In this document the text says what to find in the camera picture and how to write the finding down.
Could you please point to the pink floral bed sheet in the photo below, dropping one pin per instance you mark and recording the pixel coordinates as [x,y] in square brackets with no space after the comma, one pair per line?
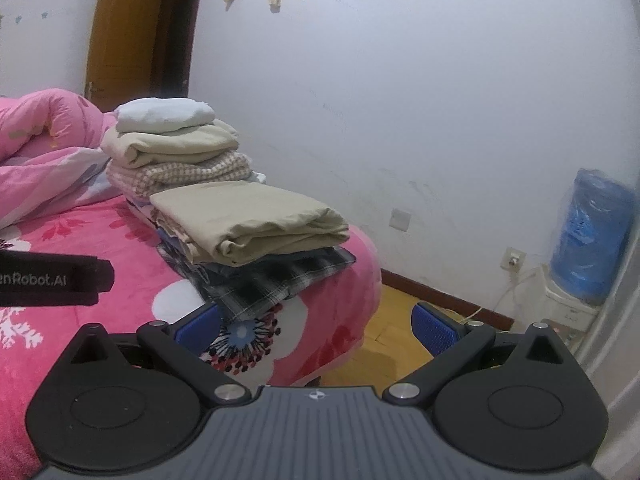
[295,342]

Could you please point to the blue water jug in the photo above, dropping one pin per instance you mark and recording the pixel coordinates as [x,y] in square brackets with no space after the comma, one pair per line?
[593,236]

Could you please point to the blank wall plate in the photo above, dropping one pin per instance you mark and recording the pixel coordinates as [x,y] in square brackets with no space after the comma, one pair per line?
[400,220]

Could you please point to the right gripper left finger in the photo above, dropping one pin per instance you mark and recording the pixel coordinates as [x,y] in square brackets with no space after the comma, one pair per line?
[179,345]

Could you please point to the lower wall socket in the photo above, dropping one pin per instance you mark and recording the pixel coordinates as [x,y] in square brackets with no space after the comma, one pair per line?
[512,260]

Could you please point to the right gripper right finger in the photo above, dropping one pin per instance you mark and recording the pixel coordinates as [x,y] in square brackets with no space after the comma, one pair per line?
[455,348]

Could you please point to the brown wooden door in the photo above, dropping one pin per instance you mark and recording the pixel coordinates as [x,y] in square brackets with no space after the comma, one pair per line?
[140,48]

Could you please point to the blue pink floral quilt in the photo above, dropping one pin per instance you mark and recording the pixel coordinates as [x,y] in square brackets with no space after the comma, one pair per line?
[51,159]

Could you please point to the beige trousers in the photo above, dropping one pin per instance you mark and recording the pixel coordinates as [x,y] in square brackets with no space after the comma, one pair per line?
[237,223]

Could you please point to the white water dispenser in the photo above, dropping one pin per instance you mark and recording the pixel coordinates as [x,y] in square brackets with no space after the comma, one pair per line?
[571,318]

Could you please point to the folded clothes stack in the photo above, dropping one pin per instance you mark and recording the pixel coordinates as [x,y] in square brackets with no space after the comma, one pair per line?
[158,144]

